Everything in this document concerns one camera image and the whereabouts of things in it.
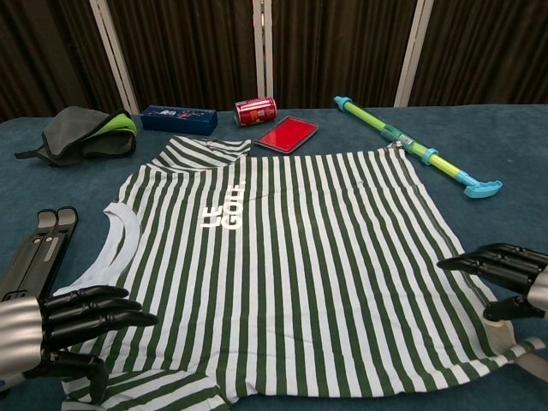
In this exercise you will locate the long blue printed box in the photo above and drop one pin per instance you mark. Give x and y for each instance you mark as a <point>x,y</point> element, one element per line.
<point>180,120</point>

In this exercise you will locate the teal yellow long stick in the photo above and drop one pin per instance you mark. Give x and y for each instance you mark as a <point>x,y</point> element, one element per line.
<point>402,139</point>

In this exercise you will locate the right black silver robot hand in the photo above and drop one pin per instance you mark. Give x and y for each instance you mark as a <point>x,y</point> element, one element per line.
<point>501,261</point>

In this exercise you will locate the black white striped shirt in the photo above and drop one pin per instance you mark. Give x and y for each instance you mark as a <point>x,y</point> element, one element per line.
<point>278,257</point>

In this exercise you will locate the grey green folded cloth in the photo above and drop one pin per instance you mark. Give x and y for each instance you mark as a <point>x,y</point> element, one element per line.
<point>73,128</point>

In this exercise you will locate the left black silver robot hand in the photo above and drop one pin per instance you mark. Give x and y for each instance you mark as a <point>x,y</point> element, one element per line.
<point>85,312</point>

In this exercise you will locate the red soda can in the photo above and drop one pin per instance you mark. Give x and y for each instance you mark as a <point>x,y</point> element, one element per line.
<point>254,112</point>

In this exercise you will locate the red flat ink pad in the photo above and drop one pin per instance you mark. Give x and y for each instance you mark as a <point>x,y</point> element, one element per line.
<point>286,135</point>

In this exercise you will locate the black folding laptop stand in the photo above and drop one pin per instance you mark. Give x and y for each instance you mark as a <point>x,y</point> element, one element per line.
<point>34,261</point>

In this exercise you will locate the dark pleated curtain panel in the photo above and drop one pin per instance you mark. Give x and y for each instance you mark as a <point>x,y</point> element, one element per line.
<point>342,51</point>
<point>484,51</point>
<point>43,51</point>
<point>188,51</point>

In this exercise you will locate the white partition frame post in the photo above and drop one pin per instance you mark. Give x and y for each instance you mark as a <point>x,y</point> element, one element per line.
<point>258,51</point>
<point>413,51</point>
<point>113,55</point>

